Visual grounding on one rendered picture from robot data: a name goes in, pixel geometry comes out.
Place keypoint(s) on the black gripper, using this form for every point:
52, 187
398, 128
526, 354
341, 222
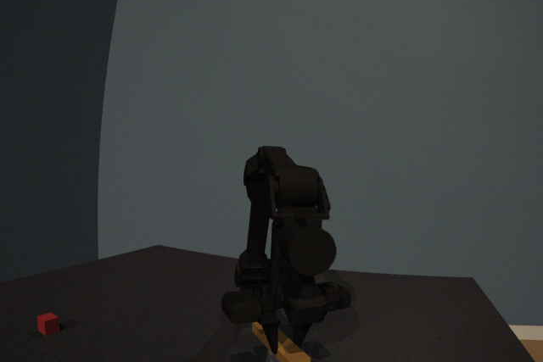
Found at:
243, 307

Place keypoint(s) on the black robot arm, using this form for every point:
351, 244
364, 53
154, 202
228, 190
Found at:
274, 181

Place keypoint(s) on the small red cube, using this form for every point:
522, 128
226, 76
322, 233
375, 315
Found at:
48, 324

